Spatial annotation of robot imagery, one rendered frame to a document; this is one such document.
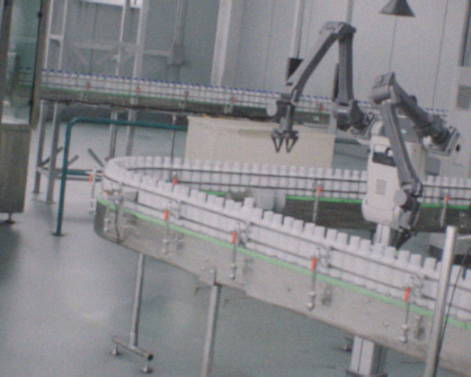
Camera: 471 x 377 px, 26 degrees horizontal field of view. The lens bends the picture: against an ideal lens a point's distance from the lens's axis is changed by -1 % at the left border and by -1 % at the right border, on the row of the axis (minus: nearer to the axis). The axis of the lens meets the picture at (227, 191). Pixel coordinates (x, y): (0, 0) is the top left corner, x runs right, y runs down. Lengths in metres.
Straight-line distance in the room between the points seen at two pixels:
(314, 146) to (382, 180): 4.07
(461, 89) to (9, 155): 4.33
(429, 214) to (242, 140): 2.29
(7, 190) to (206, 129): 2.02
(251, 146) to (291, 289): 4.35
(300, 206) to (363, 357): 1.55
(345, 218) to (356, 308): 2.37
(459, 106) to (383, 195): 5.74
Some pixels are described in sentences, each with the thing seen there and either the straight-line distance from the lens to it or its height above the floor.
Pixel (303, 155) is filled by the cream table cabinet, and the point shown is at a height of 0.99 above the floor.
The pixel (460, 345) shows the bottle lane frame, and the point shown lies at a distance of 3.57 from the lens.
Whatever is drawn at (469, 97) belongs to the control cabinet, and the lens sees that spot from 10.11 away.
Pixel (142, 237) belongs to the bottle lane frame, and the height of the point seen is 0.90.
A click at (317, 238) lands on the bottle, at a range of 4.00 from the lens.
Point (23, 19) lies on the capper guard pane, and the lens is 9.24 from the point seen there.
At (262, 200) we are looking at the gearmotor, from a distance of 5.72.
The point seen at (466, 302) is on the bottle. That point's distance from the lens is 3.58.
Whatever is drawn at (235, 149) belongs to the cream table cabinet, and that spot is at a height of 0.99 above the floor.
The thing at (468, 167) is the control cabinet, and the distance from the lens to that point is 10.04.
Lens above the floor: 1.82
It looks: 8 degrees down
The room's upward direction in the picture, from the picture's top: 7 degrees clockwise
